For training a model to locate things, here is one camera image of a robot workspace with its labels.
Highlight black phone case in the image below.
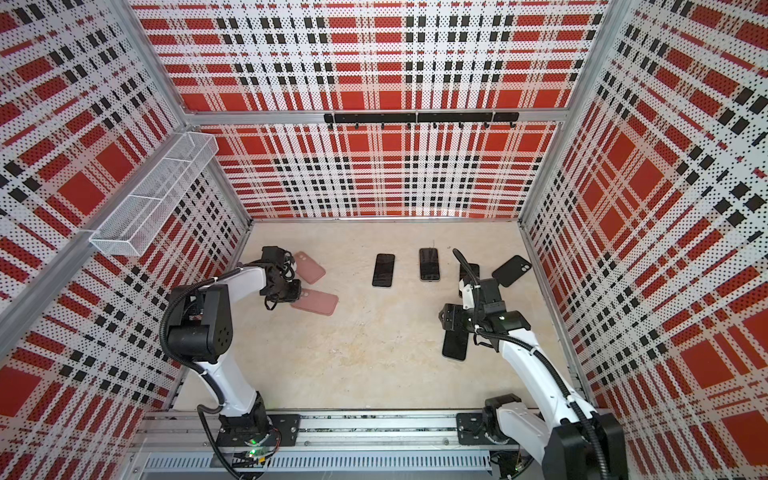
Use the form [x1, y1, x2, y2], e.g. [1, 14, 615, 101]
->
[492, 255, 532, 288]

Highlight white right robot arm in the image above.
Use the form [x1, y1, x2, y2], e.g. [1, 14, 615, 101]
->
[438, 249, 629, 479]

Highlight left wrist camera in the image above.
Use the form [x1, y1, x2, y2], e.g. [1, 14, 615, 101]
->
[260, 246, 296, 276]

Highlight white wire mesh basket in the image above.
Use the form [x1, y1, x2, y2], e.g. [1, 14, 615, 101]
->
[90, 131, 218, 257]

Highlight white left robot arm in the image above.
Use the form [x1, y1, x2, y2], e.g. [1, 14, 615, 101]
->
[159, 246, 302, 448]

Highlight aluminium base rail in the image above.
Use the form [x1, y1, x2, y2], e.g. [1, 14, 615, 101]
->
[128, 409, 625, 480]

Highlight black phone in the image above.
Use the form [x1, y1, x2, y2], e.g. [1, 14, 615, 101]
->
[372, 253, 396, 288]
[419, 247, 440, 282]
[459, 263, 480, 283]
[442, 330, 469, 362]

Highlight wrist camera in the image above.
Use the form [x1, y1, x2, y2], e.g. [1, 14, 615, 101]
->
[472, 278, 507, 323]
[260, 246, 296, 276]

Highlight black hook rail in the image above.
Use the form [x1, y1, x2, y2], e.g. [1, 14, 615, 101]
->
[323, 111, 520, 128]

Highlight pink phone case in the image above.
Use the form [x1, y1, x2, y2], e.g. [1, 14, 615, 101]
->
[294, 251, 326, 285]
[291, 289, 339, 316]

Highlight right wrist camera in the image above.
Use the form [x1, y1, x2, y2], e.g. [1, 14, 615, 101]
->
[472, 278, 507, 323]

